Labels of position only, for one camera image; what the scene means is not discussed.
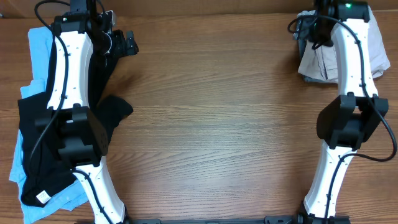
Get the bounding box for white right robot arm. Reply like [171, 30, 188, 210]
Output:
[286, 0, 397, 223]

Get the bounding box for light blue denim shorts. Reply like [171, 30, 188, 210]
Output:
[298, 40, 338, 83]

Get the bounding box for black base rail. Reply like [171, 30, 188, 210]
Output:
[124, 214, 351, 224]

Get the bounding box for light blue shirt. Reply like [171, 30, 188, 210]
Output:
[9, 27, 88, 224]

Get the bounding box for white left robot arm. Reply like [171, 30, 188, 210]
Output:
[35, 1, 139, 223]

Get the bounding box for black garment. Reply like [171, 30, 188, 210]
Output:
[17, 27, 134, 208]

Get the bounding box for beige khaki shorts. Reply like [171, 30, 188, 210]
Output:
[298, 12, 391, 83]

